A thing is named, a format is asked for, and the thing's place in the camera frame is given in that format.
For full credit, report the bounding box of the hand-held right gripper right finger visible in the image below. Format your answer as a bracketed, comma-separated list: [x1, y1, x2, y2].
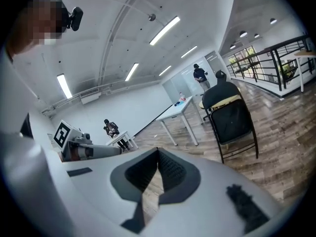
[148, 147, 281, 237]

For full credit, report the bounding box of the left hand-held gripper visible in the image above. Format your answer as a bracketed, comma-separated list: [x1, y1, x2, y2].
[53, 119, 123, 162]

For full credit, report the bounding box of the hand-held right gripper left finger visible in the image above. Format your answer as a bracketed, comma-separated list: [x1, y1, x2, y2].
[61, 147, 158, 235]

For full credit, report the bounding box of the black folding chair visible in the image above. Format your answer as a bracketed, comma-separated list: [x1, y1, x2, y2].
[201, 81, 259, 164]

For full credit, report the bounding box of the black office chair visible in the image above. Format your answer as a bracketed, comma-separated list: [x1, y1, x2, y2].
[214, 69, 228, 83]

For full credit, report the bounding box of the small white table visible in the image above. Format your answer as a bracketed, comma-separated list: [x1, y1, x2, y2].
[106, 131, 139, 151]

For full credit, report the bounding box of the white rectangular table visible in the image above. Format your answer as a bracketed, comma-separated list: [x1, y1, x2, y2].
[156, 95, 203, 147]

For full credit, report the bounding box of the frosted glass partition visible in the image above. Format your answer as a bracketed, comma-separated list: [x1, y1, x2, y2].
[161, 50, 224, 101]

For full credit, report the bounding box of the group of ceiling tube lights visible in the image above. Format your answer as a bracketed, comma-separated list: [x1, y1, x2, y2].
[46, 0, 198, 99]

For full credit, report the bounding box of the person's head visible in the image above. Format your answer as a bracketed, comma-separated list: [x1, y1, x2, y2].
[6, 0, 71, 58]

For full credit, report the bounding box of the large glass window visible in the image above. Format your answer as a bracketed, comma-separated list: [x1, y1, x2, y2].
[228, 45, 257, 80]

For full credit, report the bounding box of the black metal railing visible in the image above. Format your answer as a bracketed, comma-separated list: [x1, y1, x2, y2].
[226, 35, 316, 92]

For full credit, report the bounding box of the green indoor plant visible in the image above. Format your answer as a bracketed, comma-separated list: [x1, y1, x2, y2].
[278, 60, 298, 83]

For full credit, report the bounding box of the wooden top white-legged desk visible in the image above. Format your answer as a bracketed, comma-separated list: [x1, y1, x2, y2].
[293, 50, 316, 93]

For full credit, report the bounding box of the white wall air vent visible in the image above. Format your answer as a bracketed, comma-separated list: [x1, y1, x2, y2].
[79, 87, 101, 105]

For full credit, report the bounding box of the black head-mounted camera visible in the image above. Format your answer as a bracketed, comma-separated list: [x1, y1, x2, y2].
[66, 6, 84, 32]

